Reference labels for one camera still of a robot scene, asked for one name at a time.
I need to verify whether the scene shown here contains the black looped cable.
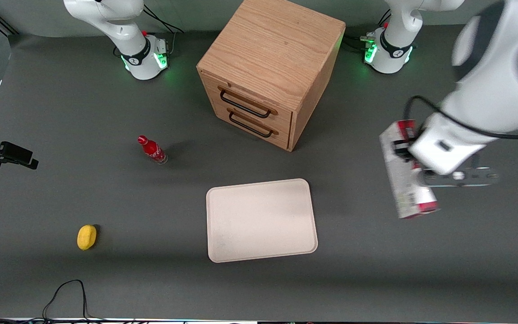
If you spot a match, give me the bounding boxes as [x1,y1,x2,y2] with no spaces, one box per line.
[42,279,92,321]

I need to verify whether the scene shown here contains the wooden drawer cabinet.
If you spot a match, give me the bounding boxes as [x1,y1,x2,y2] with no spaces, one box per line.
[196,0,347,153]

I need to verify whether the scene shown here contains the black frame rail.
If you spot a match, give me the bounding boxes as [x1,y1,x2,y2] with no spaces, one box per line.
[0,8,19,37]

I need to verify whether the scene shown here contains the beige plastic tray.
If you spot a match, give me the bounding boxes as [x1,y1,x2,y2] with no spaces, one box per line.
[206,178,319,263]

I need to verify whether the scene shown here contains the black left arm base cables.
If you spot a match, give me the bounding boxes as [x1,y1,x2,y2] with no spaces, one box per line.
[343,33,376,51]

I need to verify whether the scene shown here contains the grey table mat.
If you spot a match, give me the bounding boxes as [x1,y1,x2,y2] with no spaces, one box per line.
[0,22,518,323]

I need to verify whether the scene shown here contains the black drawer handle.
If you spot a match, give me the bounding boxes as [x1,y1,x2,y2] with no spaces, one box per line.
[220,89,272,119]
[228,111,274,139]

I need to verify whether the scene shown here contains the red cookie box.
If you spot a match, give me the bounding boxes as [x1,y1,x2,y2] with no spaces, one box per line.
[379,119,441,220]

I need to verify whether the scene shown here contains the wooden drawer front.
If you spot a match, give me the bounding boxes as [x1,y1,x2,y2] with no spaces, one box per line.
[201,73,294,132]
[214,101,292,151]

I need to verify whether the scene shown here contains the black right arm base cable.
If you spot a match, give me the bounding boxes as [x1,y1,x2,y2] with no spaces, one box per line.
[143,4,185,35]

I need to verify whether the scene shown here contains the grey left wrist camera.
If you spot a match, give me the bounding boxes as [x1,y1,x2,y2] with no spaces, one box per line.
[418,166,500,188]

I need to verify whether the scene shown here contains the red cola bottle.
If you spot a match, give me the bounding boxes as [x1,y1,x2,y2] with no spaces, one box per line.
[137,135,169,165]

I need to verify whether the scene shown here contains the yellow lemon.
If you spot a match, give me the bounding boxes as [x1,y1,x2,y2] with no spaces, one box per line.
[77,225,98,251]

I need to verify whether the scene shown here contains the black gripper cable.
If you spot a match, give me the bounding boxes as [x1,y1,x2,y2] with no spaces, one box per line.
[403,95,518,140]

